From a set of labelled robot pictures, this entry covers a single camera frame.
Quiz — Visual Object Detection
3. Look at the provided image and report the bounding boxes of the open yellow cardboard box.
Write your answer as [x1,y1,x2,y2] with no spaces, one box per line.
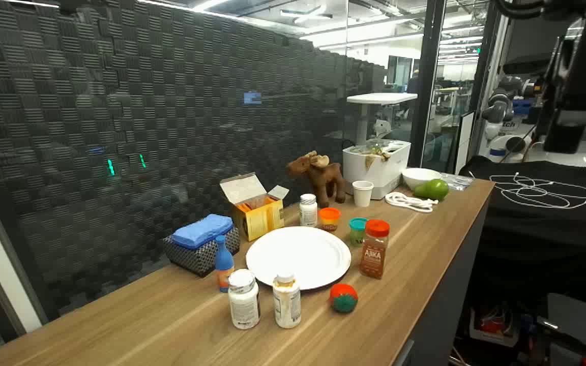
[218,170,291,243]

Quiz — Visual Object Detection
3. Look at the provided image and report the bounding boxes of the white bowl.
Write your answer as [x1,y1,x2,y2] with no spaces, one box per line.
[401,166,446,194]

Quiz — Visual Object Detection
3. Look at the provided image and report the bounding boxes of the green round fruit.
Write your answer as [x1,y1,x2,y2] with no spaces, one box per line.
[412,176,451,203]

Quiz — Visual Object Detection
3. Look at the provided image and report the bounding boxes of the thin white cable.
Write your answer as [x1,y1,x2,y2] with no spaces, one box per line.
[488,170,586,211]

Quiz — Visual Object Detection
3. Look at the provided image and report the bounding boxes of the orange lid play-dough tub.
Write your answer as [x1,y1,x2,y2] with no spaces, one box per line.
[318,206,344,233]

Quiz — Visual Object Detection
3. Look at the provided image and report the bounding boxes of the white bin red contents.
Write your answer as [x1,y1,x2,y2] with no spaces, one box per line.
[467,303,521,350]

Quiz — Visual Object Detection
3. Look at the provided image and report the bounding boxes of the thick white cable coil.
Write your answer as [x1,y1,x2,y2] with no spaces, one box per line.
[383,189,440,216]

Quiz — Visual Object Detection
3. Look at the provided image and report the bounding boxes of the dried brown plant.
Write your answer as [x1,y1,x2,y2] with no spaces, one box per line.
[362,135,396,170]

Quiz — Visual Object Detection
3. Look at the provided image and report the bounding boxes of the white paper cup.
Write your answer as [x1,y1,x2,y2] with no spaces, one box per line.
[350,178,376,210]

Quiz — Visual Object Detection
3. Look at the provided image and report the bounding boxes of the grey woven basket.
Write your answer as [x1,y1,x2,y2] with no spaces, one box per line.
[162,226,243,278]

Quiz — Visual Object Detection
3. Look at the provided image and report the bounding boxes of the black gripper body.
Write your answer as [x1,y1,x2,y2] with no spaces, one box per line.
[544,108,586,155]

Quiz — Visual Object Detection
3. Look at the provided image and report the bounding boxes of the black table cloth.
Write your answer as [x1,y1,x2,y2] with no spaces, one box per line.
[458,155,586,301]

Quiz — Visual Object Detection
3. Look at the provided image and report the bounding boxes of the red strawberry toy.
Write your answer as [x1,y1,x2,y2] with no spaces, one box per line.
[327,280,360,315]

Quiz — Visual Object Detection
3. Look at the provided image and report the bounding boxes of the white pill bottle blue label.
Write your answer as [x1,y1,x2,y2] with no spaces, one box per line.
[225,268,263,332]

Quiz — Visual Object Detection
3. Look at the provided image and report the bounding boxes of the orange lid spice jar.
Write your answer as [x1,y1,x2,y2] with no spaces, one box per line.
[357,217,393,280]

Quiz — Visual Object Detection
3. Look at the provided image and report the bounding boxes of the white paper plate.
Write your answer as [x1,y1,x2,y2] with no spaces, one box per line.
[245,224,354,293]

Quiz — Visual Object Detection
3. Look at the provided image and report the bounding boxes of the white pill bottle green label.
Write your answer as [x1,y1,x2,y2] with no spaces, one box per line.
[271,272,304,332]

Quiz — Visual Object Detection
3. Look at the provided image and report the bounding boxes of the small white bottle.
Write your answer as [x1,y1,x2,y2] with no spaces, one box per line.
[296,191,319,228]

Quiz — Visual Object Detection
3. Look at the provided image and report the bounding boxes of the blue folded cloth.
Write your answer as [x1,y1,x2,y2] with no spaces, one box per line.
[169,211,236,252]

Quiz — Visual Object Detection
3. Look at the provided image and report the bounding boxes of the white grey background machine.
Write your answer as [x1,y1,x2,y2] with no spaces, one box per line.
[482,89,532,161]

